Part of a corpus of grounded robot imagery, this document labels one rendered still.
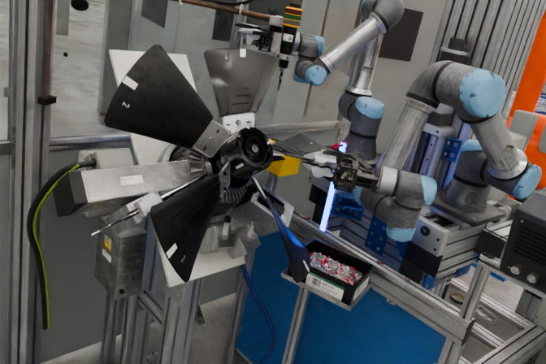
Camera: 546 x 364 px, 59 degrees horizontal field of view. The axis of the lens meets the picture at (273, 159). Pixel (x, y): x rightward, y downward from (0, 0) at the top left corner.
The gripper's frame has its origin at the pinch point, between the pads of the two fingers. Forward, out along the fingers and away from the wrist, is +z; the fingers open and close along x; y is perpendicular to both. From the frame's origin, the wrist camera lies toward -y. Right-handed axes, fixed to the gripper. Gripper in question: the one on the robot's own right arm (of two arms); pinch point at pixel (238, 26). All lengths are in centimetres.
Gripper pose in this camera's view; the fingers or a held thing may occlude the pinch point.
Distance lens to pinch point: 195.5
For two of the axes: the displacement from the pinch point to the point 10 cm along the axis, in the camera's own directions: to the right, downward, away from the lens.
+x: -2.0, -4.7, 8.6
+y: -2.1, 8.7, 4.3
